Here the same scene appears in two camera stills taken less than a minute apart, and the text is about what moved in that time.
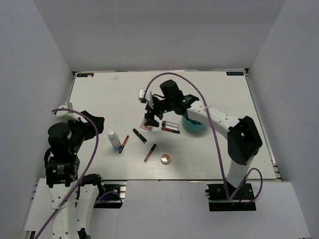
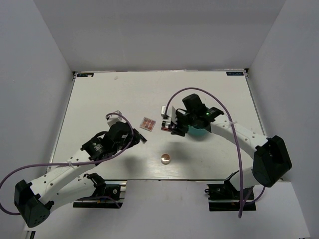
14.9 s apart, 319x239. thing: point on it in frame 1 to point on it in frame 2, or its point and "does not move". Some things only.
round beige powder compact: [165, 159] does not move
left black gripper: [89, 130] to [135, 139]
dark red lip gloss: [168, 130] does not move
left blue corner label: [85, 75] does not move
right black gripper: [150, 120] to [176, 129]
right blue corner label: [235, 73] does not move
